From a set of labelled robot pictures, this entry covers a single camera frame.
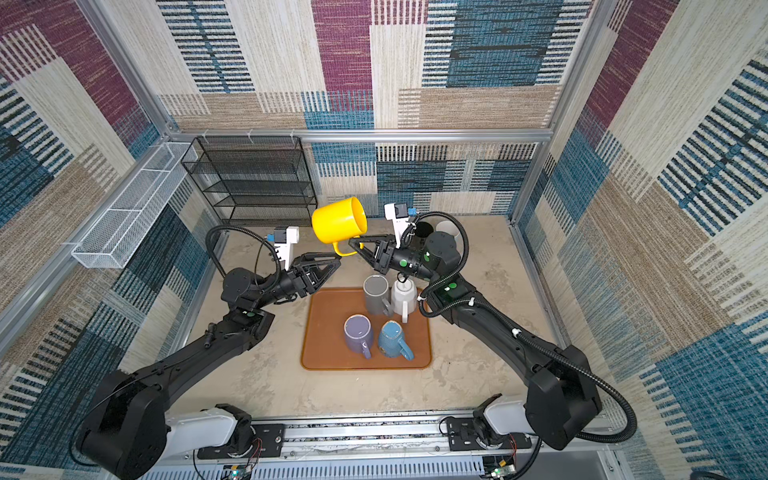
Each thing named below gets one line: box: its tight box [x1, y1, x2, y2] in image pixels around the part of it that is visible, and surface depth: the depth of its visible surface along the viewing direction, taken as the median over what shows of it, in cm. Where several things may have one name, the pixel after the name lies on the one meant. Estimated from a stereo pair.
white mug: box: [391, 278, 418, 323], surface depth 91 cm
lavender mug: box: [343, 313, 372, 360], surface depth 85 cm
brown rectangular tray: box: [301, 288, 431, 370], surface depth 90 cm
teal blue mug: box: [378, 320, 415, 361], surface depth 83 cm
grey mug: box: [363, 274, 394, 318], surface depth 91 cm
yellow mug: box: [312, 197, 368, 257], surface depth 64 cm
